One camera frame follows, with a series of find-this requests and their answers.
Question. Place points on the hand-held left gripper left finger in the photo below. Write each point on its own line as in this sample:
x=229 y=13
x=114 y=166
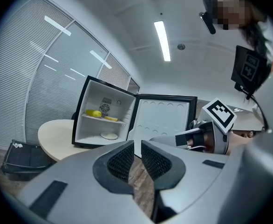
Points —
x=76 y=171

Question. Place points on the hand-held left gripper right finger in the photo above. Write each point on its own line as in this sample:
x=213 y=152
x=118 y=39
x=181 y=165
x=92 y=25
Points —
x=197 y=171

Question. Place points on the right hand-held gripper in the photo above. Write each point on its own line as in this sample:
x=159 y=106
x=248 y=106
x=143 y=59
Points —
x=220 y=112

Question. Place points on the black mini fridge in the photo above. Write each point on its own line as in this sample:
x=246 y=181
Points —
x=162 y=115

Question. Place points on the yellow banana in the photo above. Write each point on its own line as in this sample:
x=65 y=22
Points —
x=93 y=113

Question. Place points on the person's right forearm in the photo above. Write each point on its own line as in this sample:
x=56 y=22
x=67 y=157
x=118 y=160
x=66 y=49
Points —
x=236 y=143

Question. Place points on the person's right hand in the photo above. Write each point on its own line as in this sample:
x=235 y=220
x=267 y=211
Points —
x=207 y=141

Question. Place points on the round beige table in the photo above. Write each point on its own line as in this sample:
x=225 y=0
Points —
x=55 y=136

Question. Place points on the white round plate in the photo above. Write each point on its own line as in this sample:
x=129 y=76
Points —
x=109 y=135

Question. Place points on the black floor tray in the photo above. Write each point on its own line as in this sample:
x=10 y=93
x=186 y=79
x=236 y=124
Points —
x=24 y=157

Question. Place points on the black chair behind table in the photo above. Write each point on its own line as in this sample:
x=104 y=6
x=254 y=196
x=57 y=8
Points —
x=74 y=116

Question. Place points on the bread slice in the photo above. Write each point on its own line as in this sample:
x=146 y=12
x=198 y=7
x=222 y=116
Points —
x=111 y=118

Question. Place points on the crumpled white paper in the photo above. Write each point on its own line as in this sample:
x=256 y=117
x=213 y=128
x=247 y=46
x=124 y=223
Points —
x=17 y=145

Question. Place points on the round ceiling sensor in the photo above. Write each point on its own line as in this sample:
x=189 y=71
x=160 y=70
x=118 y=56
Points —
x=181 y=46

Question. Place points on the long ceiling light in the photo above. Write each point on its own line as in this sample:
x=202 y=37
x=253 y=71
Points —
x=162 y=41

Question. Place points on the black chest-mounted device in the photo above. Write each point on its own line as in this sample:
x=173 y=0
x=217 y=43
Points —
x=248 y=66

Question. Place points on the person's white printed shirt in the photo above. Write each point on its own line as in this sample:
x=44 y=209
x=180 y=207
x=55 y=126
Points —
x=271 y=41

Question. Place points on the person's head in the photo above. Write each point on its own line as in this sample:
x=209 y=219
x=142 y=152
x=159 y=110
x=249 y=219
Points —
x=229 y=6

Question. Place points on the black head-mounted camera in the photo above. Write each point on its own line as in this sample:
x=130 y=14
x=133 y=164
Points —
x=208 y=23

